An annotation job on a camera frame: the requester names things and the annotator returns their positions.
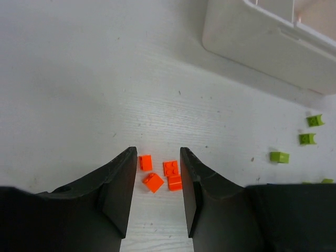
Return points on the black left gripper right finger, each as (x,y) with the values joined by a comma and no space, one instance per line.
(223,216)

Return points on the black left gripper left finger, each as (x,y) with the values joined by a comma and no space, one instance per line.
(88,214)

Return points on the orange two-stud lego brick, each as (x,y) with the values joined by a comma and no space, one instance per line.
(170,168)

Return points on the orange sloped lego piece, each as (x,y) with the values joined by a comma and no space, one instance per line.
(153,182)

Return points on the green plain lego block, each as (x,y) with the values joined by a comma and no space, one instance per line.
(279,157)

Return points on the green round-hollow lego piece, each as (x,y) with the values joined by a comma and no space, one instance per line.
(327,181)

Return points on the green curved lego piece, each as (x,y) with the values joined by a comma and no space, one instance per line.
(315,120)
(307,139)

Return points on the white divided sorting tray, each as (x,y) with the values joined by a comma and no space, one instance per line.
(293,41)

